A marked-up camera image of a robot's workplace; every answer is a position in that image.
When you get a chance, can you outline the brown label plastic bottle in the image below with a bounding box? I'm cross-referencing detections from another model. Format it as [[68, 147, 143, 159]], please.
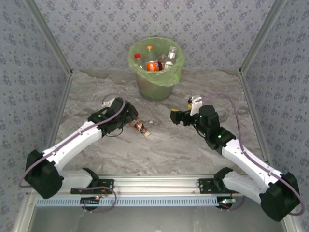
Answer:
[[129, 117, 151, 138]]

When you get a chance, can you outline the clear bottle green label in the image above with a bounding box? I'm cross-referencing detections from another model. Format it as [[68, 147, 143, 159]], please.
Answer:
[[164, 46, 178, 71]]

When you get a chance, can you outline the orange label plastic bottle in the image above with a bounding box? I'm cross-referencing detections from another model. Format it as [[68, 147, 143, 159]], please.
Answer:
[[144, 45, 160, 72]]

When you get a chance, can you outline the clear bottle red cap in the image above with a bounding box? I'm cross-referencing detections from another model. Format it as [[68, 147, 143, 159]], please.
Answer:
[[134, 53, 147, 71]]

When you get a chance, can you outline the green plastic bin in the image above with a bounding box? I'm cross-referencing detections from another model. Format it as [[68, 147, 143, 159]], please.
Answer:
[[135, 72, 175, 102]]

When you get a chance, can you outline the green plastic bin liner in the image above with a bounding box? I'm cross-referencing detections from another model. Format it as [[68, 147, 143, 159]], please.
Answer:
[[127, 36, 186, 87]]

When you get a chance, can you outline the small black circuit board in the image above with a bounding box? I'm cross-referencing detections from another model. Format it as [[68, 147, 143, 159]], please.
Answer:
[[218, 197, 237, 206], [81, 197, 101, 205]]

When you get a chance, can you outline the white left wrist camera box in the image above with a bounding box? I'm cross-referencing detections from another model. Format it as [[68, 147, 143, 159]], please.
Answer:
[[101, 95, 115, 107]]

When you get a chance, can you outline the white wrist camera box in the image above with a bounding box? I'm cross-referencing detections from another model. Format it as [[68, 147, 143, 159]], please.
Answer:
[[188, 96, 203, 116], [101, 95, 115, 107]]

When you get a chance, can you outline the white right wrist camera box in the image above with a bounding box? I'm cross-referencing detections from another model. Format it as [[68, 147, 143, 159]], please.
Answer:
[[188, 96, 203, 116]]

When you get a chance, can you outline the purple cable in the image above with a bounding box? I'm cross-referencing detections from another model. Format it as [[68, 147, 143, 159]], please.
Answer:
[[18, 93, 126, 213], [200, 93, 305, 216]]

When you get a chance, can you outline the aluminium table edge rail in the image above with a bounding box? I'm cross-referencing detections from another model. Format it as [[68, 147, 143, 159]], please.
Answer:
[[37, 72, 74, 177], [238, 70, 276, 176]]

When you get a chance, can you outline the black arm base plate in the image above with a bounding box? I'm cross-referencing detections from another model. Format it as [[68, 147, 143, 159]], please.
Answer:
[[198, 178, 243, 194], [70, 179, 114, 195]]

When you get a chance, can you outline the aluminium profile rail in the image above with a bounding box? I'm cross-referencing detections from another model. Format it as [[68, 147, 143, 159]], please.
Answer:
[[26, 175, 289, 195]]

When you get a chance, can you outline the grey slotted cable duct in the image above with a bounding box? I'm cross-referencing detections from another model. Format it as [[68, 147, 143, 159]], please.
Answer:
[[35, 196, 221, 207]]

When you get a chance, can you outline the aluminium frame post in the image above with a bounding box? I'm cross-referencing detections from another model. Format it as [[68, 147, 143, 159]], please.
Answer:
[[23, 0, 74, 76], [238, 0, 288, 77]]

